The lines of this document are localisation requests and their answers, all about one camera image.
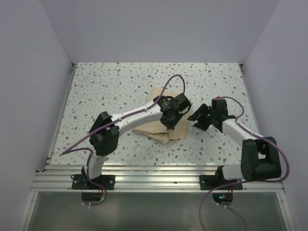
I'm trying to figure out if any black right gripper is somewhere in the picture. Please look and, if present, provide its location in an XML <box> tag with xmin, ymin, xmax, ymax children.
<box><xmin>187</xmin><ymin>103</ymin><xmax>216</xmax><ymax>131</ymax></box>

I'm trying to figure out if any beige cloth mat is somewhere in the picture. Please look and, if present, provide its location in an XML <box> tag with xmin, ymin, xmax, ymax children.
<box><xmin>133</xmin><ymin>88</ymin><xmax>188</xmax><ymax>144</ymax></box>

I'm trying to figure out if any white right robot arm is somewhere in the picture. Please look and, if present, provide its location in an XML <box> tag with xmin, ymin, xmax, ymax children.
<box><xmin>188</xmin><ymin>97</ymin><xmax>282</xmax><ymax>189</ymax></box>

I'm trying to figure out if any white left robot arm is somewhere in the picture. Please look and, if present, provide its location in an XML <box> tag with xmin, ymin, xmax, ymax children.
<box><xmin>83</xmin><ymin>93</ymin><xmax>192</xmax><ymax>189</ymax></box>

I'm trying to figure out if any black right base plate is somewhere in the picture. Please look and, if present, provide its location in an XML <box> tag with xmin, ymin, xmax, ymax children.
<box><xmin>199</xmin><ymin>175</ymin><xmax>243</xmax><ymax>191</ymax></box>

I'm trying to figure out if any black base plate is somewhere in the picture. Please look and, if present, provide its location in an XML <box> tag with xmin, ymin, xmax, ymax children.
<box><xmin>199</xmin><ymin>175</ymin><xmax>243</xmax><ymax>191</ymax></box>
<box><xmin>71</xmin><ymin>174</ymin><xmax>116</xmax><ymax>190</ymax></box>

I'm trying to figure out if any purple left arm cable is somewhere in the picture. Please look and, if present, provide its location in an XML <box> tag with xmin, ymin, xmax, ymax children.
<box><xmin>61</xmin><ymin>75</ymin><xmax>186</xmax><ymax>206</ymax></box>

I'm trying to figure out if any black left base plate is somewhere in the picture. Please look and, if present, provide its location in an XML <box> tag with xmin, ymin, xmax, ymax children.
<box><xmin>71</xmin><ymin>174</ymin><xmax>116</xmax><ymax>190</ymax></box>

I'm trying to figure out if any aluminium rail frame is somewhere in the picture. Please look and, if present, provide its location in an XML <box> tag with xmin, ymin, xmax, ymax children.
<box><xmin>19</xmin><ymin>63</ymin><xmax>293</xmax><ymax>231</ymax></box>

